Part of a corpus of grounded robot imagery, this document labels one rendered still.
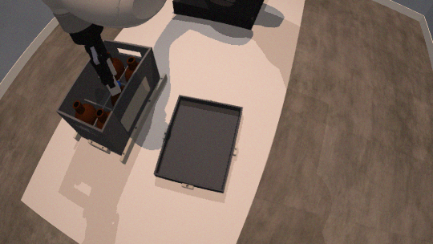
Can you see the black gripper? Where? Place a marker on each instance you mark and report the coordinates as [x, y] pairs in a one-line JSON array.
[[94, 46]]

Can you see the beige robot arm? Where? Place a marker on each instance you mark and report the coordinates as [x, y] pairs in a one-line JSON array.
[[77, 15]]

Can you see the dark grey divided crate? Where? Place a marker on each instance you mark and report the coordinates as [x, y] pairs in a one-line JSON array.
[[88, 89]]

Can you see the brown bottle with green label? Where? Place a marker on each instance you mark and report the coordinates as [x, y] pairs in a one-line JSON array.
[[114, 98]]

